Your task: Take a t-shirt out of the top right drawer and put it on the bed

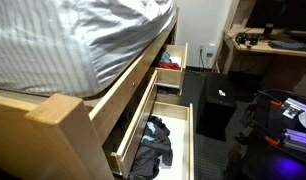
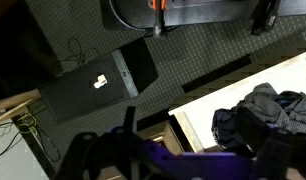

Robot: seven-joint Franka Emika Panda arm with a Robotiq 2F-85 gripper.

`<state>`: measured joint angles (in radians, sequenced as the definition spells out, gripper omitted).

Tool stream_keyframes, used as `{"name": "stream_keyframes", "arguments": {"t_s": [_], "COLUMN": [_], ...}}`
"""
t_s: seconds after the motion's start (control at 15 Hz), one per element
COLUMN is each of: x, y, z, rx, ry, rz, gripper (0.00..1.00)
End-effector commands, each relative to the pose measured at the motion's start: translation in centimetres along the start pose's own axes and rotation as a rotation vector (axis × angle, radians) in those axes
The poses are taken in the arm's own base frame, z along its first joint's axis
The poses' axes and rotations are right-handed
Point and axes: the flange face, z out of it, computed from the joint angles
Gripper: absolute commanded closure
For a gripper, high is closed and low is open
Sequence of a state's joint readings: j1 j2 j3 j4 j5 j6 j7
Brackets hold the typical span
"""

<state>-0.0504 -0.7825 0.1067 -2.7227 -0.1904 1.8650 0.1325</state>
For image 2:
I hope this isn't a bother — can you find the wooden desk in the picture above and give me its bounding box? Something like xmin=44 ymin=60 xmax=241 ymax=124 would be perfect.
xmin=0 ymin=0 xmax=65 ymax=125

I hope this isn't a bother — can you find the short wooden drawer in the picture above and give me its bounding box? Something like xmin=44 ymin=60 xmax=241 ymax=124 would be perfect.
xmin=136 ymin=116 xmax=185 ymax=158

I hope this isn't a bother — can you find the black clamp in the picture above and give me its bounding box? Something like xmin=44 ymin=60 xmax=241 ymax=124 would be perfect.
xmin=250 ymin=0 xmax=282 ymax=37

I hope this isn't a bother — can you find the wide wooden drawer white bottom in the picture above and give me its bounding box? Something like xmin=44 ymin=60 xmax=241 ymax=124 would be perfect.
xmin=167 ymin=49 xmax=306 ymax=155

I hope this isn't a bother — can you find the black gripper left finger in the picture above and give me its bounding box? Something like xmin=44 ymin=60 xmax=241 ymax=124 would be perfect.
xmin=54 ymin=106 xmax=151 ymax=180

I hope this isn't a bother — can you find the black computer tower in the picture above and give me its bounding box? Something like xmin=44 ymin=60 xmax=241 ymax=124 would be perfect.
xmin=37 ymin=37 xmax=160 ymax=124

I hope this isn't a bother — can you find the white sticker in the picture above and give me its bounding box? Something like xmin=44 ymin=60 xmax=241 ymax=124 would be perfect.
xmin=93 ymin=74 xmax=109 ymax=90

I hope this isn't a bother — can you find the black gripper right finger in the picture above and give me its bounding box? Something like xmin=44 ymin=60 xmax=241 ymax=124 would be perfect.
xmin=237 ymin=107 xmax=306 ymax=180

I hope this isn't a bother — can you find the orange clamp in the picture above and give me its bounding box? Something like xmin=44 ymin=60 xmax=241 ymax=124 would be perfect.
xmin=148 ymin=0 xmax=168 ymax=38

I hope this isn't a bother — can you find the thin black power cable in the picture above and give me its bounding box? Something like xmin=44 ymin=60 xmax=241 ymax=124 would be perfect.
xmin=0 ymin=38 xmax=94 ymax=165

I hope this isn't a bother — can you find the black robot cart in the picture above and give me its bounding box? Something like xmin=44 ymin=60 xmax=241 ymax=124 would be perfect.
xmin=99 ymin=0 xmax=306 ymax=32

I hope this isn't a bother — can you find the grey patterned garment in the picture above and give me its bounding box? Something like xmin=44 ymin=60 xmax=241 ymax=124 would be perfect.
xmin=235 ymin=82 xmax=306 ymax=136

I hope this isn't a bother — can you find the navy garment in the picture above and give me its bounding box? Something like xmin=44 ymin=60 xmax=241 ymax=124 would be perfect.
xmin=211 ymin=108 xmax=252 ymax=155

